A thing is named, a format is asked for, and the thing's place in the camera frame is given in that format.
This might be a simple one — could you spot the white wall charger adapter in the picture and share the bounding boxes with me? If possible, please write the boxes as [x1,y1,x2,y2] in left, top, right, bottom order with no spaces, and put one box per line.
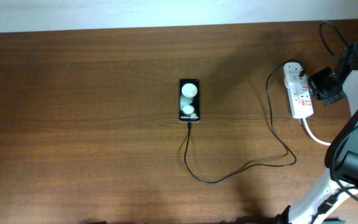
[283,62,308,88]

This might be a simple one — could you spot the black USB charging cable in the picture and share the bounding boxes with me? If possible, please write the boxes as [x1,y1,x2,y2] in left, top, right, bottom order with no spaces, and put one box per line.
[183,58,307,185]

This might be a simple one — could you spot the white power strip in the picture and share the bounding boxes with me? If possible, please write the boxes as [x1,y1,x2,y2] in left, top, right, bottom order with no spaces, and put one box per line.
[287,85,314,119]

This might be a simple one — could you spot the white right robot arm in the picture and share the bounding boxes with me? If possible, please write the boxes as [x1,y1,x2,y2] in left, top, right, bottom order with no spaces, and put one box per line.
[274,42,358,223]

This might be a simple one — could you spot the black smartphone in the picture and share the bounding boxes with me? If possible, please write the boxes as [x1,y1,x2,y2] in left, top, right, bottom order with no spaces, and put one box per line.
[179,79,201,122]

